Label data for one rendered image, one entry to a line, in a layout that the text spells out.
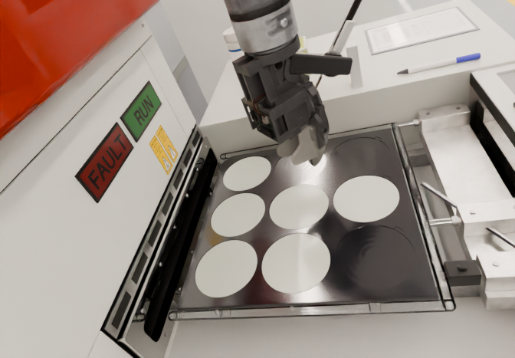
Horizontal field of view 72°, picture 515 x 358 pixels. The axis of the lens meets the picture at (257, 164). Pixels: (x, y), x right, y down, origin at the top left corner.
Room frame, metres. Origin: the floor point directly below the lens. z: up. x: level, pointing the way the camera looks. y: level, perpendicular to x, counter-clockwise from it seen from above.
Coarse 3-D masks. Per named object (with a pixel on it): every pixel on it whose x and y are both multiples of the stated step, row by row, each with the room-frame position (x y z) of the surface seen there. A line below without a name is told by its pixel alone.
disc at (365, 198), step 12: (348, 180) 0.43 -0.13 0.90; (360, 180) 0.42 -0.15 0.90; (372, 180) 0.41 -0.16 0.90; (384, 180) 0.40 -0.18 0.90; (336, 192) 0.42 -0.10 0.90; (348, 192) 0.41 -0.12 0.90; (360, 192) 0.40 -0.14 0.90; (372, 192) 0.39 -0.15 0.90; (384, 192) 0.38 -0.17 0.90; (396, 192) 0.37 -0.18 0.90; (336, 204) 0.39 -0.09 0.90; (348, 204) 0.38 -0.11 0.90; (360, 204) 0.37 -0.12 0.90; (372, 204) 0.36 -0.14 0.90; (384, 204) 0.36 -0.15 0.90; (396, 204) 0.35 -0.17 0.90; (348, 216) 0.36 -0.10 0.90; (360, 216) 0.35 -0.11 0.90; (372, 216) 0.34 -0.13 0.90; (384, 216) 0.33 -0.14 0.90
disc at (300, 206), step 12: (288, 192) 0.46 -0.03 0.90; (300, 192) 0.45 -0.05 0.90; (312, 192) 0.44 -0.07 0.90; (324, 192) 0.43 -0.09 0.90; (276, 204) 0.44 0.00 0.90; (288, 204) 0.43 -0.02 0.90; (300, 204) 0.42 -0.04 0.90; (312, 204) 0.41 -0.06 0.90; (324, 204) 0.40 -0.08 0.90; (276, 216) 0.42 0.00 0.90; (288, 216) 0.41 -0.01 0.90; (300, 216) 0.40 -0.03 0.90; (312, 216) 0.39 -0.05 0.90; (288, 228) 0.38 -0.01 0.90
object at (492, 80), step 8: (512, 64) 0.48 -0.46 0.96; (472, 72) 0.50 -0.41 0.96; (480, 72) 0.49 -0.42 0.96; (488, 72) 0.48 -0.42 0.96; (496, 72) 0.48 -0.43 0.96; (504, 72) 0.47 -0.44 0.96; (512, 72) 0.46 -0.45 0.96; (480, 80) 0.47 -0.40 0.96; (488, 80) 0.46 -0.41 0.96; (496, 80) 0.45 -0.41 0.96; (504, 80) 0.45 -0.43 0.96; (512, 80) 0.44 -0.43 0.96; (488, 88) 0.44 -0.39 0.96; (496, 88) 0.44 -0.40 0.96; (504, 88) 0.43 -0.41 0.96; (512, 88) 0.43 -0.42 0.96; (496, 96) 0.42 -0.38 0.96; (504, 96) 0.41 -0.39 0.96; (512, 96) 0.40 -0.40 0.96; (496, 104) 0.40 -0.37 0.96; (504, 104) 0.39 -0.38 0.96; (512, 104) 0.39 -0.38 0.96; (504, 112) 0.38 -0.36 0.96; (512, 112) 0.37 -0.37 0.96; (512, 120) 0.36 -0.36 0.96
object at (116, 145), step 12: (120, 132) 0.49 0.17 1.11; (108, 144) 0.45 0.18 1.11; (120, 144) 0.47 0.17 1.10; (96, 156) 0.42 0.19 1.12; (108, 156) 0.44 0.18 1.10; (120, 156) 0.46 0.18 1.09; (96, 168) 0.41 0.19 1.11; (108, 168) 0.43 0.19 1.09; (84, 180) 0.39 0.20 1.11; (96, 180) 0.40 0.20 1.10; (108, 180) 0.42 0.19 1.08; (96, 192) 0.39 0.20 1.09
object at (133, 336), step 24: (192, 168) 0.58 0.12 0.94; (216, 168) 0.66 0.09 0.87; (192, 192) 0.54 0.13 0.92; (168, 216) 0.47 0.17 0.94; (168, 240) 0.43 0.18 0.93; (192, 240) 0.47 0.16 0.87; (144, 288) 0.34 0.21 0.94; (168, 288) 0.39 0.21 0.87; (144, 312) 0.32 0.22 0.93; (168, 312) 0.34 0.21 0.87; (120, 336) 0.28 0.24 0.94; (144, 336) 0.29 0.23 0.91; (168, 336) 0.32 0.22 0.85
